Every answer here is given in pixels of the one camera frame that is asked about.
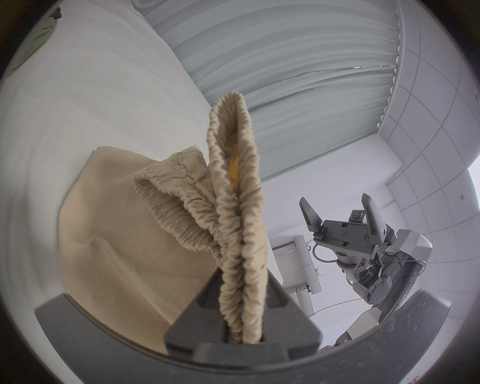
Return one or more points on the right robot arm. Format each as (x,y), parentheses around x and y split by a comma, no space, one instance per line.
(375,292)

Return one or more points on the green garment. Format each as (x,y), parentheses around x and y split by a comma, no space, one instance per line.
(35,41)

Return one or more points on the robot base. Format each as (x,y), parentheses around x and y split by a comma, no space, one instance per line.
(309,262)

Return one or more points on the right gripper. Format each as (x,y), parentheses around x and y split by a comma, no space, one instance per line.
(345,236)

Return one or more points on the pale grey curtain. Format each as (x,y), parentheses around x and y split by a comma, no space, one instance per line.
(318,120)
(262,30)

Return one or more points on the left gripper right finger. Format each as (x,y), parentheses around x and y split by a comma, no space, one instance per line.
(288,326)

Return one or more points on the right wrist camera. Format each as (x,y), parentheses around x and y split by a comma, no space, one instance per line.
(357,215)

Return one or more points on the black garment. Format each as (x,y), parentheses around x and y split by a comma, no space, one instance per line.
(56,14)

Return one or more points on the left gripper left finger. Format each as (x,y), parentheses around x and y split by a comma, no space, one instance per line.
(198,322)

